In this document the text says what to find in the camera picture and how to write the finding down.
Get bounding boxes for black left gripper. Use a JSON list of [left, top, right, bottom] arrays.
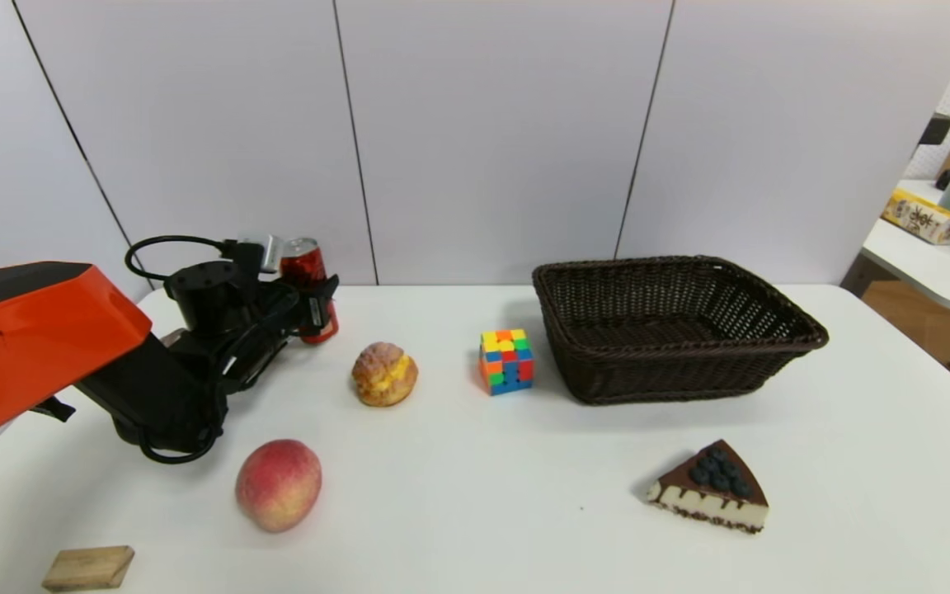
[[261, 274, 341, 337]]

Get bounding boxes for red soda can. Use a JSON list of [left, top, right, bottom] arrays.
[[280, 238, 340, 346]]

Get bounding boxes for brown wicker basket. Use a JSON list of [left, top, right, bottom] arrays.
[[532, 255, 830, 406]]

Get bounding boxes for golden cream puff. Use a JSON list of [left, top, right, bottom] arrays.
[[350, 342, 420, 408]]

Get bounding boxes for multicoloured puzzle cube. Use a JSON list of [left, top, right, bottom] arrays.
[[478, 328, 535, 397]]

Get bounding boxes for pink yellow peach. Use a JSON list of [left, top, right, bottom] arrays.
[[234, 439, 323, 534]]

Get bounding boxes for wooden block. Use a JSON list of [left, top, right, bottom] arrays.
[[41, 544, 136, 592]]

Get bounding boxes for chocolate blueberry cake slice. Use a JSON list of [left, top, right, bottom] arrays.
[[647, 439, 770, 535]]

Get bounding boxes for yellow printed box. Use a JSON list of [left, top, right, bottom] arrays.
[[882, 189, 950, 246]]

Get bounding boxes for white side table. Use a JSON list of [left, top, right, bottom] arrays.
[[842, 179, 950, 317]]

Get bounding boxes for black cable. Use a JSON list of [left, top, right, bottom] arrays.
[[125, 235, 241, 283], [135, 404, 224, 465]]

